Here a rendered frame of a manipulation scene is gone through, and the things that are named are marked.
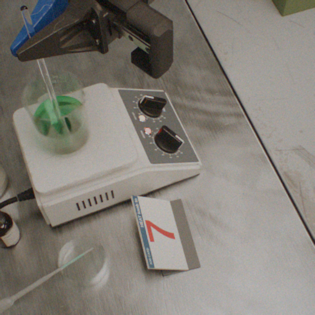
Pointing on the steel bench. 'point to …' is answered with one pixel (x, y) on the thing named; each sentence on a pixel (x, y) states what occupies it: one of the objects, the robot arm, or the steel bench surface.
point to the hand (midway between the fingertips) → (46, 31)
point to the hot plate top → (95, 142)
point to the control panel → (180, 154)
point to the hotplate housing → (110, 181)
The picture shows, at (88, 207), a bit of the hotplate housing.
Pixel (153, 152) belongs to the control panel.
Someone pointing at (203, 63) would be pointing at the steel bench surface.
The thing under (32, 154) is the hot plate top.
